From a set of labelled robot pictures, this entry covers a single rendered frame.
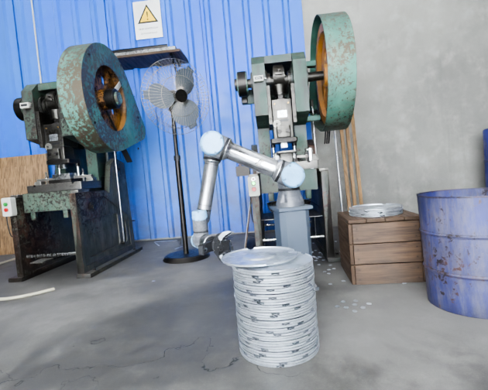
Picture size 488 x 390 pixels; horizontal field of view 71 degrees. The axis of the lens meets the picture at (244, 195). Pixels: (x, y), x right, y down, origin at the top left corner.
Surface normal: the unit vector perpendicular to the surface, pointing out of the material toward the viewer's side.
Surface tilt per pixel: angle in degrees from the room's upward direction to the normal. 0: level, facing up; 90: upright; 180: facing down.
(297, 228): 90
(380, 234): 90
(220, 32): 90
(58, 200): 90
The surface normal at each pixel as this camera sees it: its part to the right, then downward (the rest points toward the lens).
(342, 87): -0.02, 0.53
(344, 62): -0.07, 0.14
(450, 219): -0.78, 0.14
